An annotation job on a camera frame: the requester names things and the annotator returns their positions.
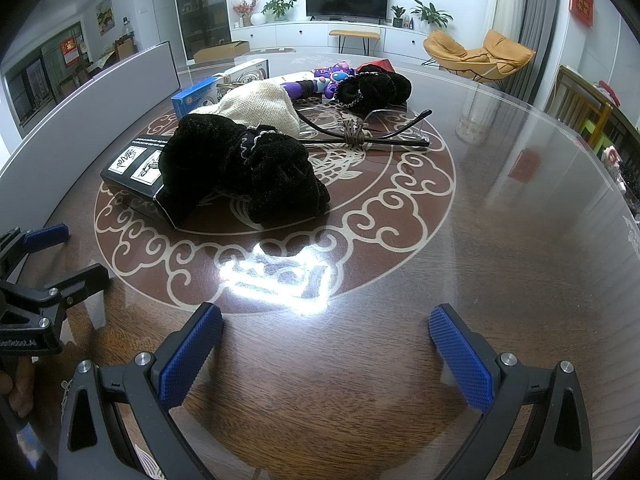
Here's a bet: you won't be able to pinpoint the framed landscape painting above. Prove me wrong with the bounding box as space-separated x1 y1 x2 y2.
95 0 116 36

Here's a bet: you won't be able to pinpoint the red flower vase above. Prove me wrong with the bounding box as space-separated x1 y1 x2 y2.
232 0 261 27

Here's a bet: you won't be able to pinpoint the white board panel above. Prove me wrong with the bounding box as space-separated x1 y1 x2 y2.
0 41 182 171

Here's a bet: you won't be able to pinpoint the red wall hanging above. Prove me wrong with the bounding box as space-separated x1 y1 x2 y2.
569 0 596 28

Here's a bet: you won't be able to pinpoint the green potted plant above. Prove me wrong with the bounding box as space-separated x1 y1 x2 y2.
410 0 453 33
262 0 298 23

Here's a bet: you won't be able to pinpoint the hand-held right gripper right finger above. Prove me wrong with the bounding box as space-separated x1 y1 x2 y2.
428 304 593 480

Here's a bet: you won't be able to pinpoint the black box with white labels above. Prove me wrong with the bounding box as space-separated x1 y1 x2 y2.
99 132 198 231

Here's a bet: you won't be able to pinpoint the wooden chair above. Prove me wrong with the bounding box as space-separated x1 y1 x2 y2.
545 65 613 136

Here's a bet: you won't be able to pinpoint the white sheer curtain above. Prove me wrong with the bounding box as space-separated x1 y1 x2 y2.
482 0 531 61

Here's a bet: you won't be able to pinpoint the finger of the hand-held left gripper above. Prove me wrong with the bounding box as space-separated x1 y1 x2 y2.
0 262 111 333
0 223 70 281

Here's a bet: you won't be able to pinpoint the red window poster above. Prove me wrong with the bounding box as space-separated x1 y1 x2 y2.
60 37 83 66

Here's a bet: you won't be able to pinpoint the large black velvet pouch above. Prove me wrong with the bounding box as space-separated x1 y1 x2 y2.
159 114 332 228

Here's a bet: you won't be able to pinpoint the beige burlap pouch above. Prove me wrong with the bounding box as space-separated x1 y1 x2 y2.
192 82 301 136

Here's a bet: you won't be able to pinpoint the wooden-top stool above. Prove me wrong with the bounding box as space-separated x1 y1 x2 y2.
329 29 382 56

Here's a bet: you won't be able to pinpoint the black velvet pouch silver trim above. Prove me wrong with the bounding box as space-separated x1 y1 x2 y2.
334 65 413 111

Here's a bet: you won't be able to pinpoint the person's left hand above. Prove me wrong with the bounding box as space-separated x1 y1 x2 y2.
0 357 38 418

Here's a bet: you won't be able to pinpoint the white television cabinet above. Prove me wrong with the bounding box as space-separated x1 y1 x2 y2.
230 20 453 61

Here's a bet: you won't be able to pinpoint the grey curtain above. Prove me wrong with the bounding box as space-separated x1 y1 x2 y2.
510 0 561 101

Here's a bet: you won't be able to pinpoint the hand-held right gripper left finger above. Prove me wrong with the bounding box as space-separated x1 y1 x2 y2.
57 302 224 480

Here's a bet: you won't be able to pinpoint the orange lounge chair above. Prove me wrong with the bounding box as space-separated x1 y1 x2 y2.
422 29 537 83

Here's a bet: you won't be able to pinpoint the dark glass display cabinet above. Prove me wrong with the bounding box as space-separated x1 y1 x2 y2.
172 0 233 61

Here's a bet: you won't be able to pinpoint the black-framed eyeglasses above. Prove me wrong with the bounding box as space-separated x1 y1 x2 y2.
295 107 433 151

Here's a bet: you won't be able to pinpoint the blue cardboard box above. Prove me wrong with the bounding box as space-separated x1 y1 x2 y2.
171 79 226 121

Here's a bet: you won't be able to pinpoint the brown patterned wooden desktop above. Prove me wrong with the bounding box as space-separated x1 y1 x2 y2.
0 52 640 480

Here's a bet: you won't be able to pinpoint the purple toy figure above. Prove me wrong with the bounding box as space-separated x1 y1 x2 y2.
281 60 368 101

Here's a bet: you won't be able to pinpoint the open cardboard box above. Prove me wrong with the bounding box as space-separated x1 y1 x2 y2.
192 40 251 64

